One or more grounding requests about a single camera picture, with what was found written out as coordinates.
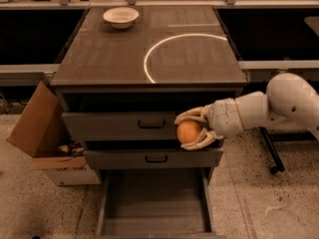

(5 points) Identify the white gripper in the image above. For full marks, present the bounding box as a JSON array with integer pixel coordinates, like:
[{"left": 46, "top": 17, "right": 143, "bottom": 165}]
[{"left": 174, "top": 99, "right": 243, "bottom": 150}]

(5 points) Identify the orange fruit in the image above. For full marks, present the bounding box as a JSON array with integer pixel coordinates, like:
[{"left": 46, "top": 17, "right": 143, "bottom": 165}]
[{"left": 176, "top": 119, "right": 201, "bottom": 143}]

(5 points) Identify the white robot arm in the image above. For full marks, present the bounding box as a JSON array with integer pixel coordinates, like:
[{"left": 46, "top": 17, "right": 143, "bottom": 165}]
[{"left": 174, "top": 73, "right": 319, "bottom": 150}]

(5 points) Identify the grey drawer cabinet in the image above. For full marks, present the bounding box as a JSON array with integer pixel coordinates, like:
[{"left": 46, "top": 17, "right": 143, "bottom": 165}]
[{"left": 50, "top": 5, "right": 249, "bottom": 184}]

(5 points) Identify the grey bottom drawer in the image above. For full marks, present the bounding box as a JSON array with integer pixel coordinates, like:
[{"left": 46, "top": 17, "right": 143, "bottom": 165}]
[{"left": 96, "top": 168, "right": 226, "bottom": 239}]

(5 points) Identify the grey drawer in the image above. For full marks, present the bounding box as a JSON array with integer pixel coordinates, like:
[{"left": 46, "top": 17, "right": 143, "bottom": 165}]
[
  {"left": 62, "top": 112, "right": 176, "bottom": 141},
  {"left": 96, "top": 168, "right": 226, "bottom": 239},
  {"left": 84, "top": 147, "right": 223, "bottom": 170}
]

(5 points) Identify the grey middle drawer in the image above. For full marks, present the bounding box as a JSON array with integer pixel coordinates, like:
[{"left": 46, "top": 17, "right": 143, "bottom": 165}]
[{"left": 84, "top": 147, "right": 223, "bottom": 170}]

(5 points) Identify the grey top drawer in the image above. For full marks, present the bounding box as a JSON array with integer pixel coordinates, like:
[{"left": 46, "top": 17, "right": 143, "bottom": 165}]
[{"left": 62, "top": 112, "right": 176, "bottom": 141}]

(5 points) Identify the black cart base bar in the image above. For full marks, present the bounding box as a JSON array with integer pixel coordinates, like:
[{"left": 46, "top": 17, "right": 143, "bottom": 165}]
[{"left": 259, "top": 127, "right": 285, "bottom": 174}]

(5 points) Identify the white bowl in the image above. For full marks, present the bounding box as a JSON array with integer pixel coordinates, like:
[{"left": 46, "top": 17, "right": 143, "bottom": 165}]
[{"left": 103, "top": 7, "right": 140, "bottom": 29}]

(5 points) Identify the brown cardboard box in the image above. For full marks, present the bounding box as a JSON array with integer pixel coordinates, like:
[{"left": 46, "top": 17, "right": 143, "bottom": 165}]
[{"left": 7, "top": 82, "right": 101, "bottom": 186}]

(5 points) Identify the black top drawer handle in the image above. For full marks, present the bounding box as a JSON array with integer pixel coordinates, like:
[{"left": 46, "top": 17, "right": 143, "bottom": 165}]
[{"left": 138, "top": 120, "right": 166, "bottom": 129}]

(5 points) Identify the black drawer handle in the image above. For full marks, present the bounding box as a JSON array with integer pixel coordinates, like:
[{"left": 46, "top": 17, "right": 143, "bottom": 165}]
[
  {"left": 138, "top": 120, "right": 166, "bottom": 129},
  {"left": 145, "top": 155, "right": 168, "bottom": 163}
]

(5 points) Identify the black middle drawer handle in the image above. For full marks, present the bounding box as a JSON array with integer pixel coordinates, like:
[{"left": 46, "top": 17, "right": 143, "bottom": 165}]
[{"left": 145, "top": 155, "right": 168, "bottom": 163}]

